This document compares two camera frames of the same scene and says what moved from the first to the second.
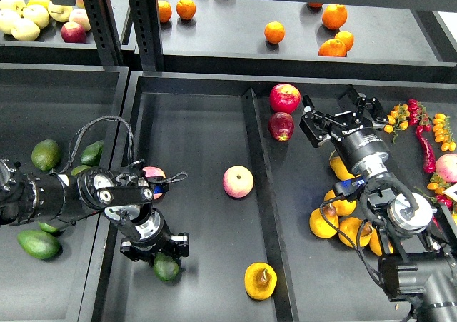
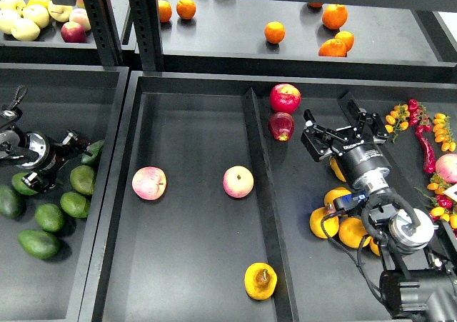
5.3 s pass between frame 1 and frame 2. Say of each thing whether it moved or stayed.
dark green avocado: moved
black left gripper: moved
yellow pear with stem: stayed
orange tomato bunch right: stayed
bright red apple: stayed
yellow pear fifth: stayed
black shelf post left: stayed
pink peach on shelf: stayed
